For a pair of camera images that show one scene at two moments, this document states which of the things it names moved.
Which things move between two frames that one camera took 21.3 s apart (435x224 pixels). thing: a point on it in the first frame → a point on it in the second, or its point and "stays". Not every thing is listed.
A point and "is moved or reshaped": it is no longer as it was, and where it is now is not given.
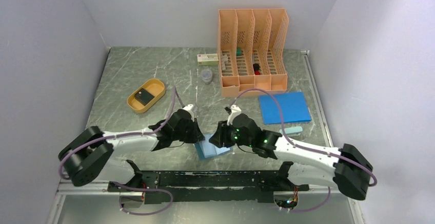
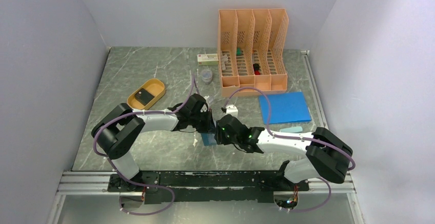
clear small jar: [206, 75] stays
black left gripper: [196, 136] → [209, 126]
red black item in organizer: [257, 68] stays
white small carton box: [208, 59] stays
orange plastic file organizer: [253, 47] stays
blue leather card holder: [205, 149] is moved or reshaped
